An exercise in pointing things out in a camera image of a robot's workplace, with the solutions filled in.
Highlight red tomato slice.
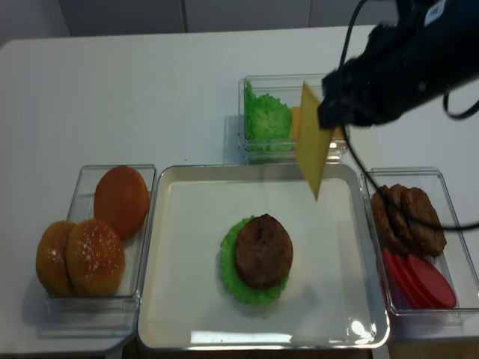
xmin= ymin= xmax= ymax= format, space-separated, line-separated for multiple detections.
xmin=382 ymin=248 xmax=421 ymax=309
xmin=393 ymin=254 xmax=436 ymax=309
xmin=406 ymin=254 xmax=457 ymax=309

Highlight middle brown patty in container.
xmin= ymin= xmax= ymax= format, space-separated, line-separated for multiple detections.
xmin=388 ymin=184 xmax=421 ymax=254

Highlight yellow cheese slice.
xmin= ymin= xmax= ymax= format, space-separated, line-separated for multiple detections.
xmin=294 ymin=82 xmax=334 ymax=201

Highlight brown patty in container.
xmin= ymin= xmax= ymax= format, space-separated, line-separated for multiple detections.
xmin=388 ymin=184 xmax=421 ymax=254
xmin=401 ymin=187 xmax=447 ymax=257
xmin=370 ymin=185 xmax=409 ymax=255

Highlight metal baking tray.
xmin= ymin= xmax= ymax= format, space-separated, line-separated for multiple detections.
xmin=138 ymin=163 xmax=390 ymax=350

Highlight green lettuce leaf on tray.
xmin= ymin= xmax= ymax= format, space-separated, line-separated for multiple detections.
xmin=219 ymin=215 xmax=289 ymax=307

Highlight brown burger patty on tray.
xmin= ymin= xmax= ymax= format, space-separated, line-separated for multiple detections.
xmin=234 ymin=214 xmax=293 ymax=289

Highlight red tomato slice middle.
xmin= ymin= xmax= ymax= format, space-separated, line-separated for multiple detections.
xmin=393 ymin=254 xmax=436 ymax=309

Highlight clear lettuce cheese container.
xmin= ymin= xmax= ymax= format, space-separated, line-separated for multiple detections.
xmin=237 ymin=73 xmax=350 ymax=164

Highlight left brown patty in container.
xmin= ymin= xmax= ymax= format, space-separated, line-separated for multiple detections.
xmin=370 ymin=185 xmax=409 ymax=255

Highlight red tomato slice right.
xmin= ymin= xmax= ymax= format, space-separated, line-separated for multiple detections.
xmin=406 ymin=254 xmax=457 ymax=309

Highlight plain brown bun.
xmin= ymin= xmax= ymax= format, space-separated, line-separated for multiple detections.
xmin=94 ymin=165 xmax=150 ymax=241

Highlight green lettuce in container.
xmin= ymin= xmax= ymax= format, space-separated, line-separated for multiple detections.
xmin=244 ymin=81 xmax=292 ymax=152

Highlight sesame bun left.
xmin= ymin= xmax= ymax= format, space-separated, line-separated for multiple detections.
xmin=35 ymin=221 xmax=76 ymax=297

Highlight clear patty tomato container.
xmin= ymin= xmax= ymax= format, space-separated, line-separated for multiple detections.
xmin=361 ymin=168 xmax=478 ymax=325

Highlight sesame bun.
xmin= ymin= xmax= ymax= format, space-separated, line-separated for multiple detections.
xmin=66 ymin=219 xmax=126 ymax=296
xmin=35 ymin=221 xmax=76 ymax=297

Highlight yellow cheese slices in container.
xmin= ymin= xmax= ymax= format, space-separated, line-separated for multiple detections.
xmin=290 ymin=106 xmax=344 ymax=139

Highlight red tomato slice left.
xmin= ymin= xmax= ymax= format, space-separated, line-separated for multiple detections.
xmin=382 ymin=248 xmax=421 ymax=309

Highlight clear bun container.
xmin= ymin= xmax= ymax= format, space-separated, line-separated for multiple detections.
xmin=46 ymin=165 xmax=157 ymax=313

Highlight sesame bun front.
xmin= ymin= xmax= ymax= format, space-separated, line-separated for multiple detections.
xmin=66 ymin=219 xmax=126 ymax=296

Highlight right brown patty in container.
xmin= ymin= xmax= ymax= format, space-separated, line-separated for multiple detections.
xmin=401 ymin=187 xmax=447 ymax=257

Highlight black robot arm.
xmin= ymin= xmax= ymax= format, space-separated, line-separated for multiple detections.
xmin=317 ymin=1 xmax=478 ymax=129

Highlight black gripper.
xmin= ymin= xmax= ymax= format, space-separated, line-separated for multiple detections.
xmin=317 ymin=56 xmax=415 ymax=128

